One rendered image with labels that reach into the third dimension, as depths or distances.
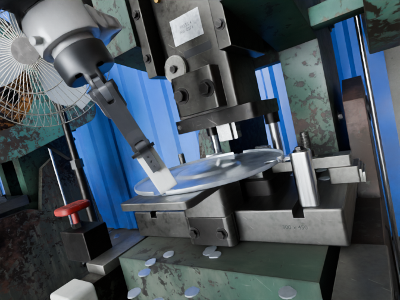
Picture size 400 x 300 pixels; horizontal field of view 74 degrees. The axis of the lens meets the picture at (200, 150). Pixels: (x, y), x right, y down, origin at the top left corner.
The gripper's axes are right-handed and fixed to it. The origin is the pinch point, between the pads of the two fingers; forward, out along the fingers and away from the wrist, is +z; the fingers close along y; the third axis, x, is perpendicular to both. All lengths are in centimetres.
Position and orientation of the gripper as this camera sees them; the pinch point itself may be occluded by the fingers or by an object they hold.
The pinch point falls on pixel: (156, 169)
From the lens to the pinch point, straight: 41.1
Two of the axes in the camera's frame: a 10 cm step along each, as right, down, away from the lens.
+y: 2.4, 0.4, -9.7
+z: 5.3, 8.3, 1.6
